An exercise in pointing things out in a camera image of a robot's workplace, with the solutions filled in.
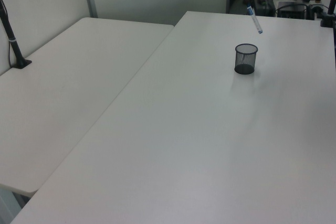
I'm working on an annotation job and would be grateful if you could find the white marker with blue cap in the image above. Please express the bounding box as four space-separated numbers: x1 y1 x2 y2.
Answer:
247 4 264 35

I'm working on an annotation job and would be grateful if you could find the dark case with green label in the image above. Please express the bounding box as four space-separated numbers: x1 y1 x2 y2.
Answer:
252 0 276 17

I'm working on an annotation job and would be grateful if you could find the black equipment box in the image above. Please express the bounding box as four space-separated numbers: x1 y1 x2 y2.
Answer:
276 1 308 19

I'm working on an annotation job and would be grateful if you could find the black mesh pen cup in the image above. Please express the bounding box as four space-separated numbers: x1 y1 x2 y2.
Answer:
234 43 259 75

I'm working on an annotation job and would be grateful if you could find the white side table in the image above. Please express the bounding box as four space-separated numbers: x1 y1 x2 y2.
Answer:
0 17 175 197

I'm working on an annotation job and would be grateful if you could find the black clamp-mounted pole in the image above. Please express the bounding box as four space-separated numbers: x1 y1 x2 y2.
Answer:
0 0 33 69

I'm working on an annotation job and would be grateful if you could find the black camera stand with clamp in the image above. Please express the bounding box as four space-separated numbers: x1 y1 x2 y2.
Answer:
319 0 336 28

